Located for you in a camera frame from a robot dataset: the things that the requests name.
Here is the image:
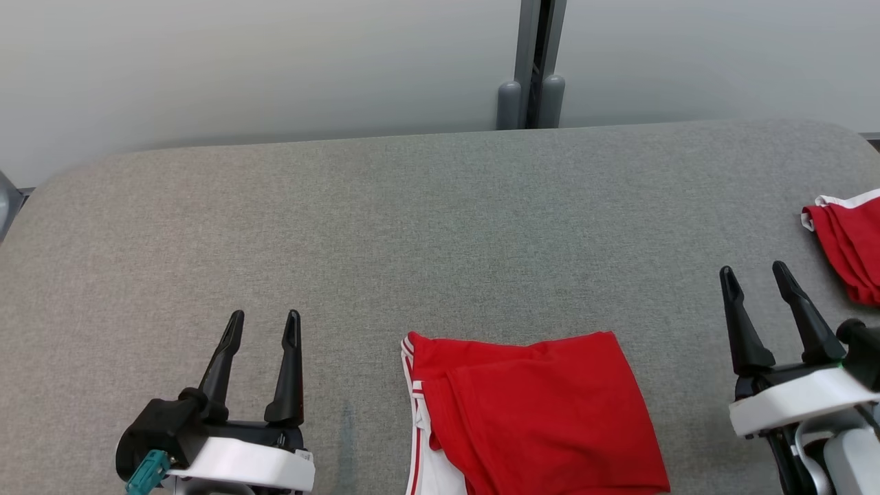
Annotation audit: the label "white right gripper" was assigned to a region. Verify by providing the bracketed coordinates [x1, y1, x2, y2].
[719, 260, 880, 439]

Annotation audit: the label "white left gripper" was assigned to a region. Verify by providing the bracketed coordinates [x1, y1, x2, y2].
[165, 309, 318, 494]

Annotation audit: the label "red Bulls 23 shorts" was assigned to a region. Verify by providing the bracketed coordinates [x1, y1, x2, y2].
[801, 189, 880, 307]

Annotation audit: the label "red Bulls 23 jersey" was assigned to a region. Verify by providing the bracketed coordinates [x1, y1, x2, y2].
[401, 331, 671, 495]

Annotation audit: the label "grey rounded partition foot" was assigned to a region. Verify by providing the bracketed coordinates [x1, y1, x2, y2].
[538, 74, 567, 129]
[496, 80, 523, 131]
[0, 168, 28, 243]

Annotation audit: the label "teal left camera connector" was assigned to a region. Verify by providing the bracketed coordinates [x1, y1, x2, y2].
[126, 450, 171, 495]

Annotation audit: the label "grey partition frame post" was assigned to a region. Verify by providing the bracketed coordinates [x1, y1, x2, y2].
[514, 0, 569, 129]

